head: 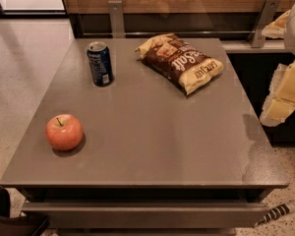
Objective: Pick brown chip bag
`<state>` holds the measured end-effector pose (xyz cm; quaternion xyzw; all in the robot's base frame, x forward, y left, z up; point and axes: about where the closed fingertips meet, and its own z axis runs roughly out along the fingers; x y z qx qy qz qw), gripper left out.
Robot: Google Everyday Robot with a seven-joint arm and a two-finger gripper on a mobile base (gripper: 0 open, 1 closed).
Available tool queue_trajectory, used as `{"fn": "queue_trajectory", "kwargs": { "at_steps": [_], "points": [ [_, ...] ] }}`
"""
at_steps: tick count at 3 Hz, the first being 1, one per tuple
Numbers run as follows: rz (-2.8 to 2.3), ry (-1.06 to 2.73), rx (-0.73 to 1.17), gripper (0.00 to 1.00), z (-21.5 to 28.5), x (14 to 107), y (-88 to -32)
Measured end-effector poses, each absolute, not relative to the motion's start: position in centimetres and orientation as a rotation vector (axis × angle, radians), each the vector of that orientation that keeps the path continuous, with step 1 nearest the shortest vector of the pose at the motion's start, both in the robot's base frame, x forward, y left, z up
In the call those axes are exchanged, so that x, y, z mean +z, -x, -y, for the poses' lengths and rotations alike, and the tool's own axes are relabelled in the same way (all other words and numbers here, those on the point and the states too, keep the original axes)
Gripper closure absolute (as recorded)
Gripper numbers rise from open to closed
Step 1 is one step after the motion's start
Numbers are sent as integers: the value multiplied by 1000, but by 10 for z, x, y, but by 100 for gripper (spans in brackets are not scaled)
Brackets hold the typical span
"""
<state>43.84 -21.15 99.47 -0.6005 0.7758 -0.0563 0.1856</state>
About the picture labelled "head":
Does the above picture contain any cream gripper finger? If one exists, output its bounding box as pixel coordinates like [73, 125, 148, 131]
[260, 60, 295, 127]
[262, 10, 290, 38]

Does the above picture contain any brown chip bag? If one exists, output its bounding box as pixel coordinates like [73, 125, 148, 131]
[136, 33, 224, 95]

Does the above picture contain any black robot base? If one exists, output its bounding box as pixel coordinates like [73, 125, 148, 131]
[0, 186, 48, 236]

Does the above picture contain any blue soda can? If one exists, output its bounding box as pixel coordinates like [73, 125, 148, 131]
[87, 41, 114, 87]

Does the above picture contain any red apple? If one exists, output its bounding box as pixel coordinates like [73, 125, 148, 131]
[45, 114, 84, 151]

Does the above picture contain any grey table drawer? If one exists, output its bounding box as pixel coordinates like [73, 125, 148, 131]
[23, 203, 267, 229]

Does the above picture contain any right metal bracket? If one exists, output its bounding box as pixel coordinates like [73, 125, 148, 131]
[248, 0, 281, 48]

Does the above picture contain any metal bracket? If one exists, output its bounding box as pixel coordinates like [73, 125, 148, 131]
[248, 0, 281, 48]
[108, 0, 125, 38]

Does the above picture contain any striped cable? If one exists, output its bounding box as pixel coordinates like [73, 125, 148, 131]
[254, 197, 295, 228]

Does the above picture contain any left metal bracket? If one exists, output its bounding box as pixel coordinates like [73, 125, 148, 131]
[108, 0, 125, 38]

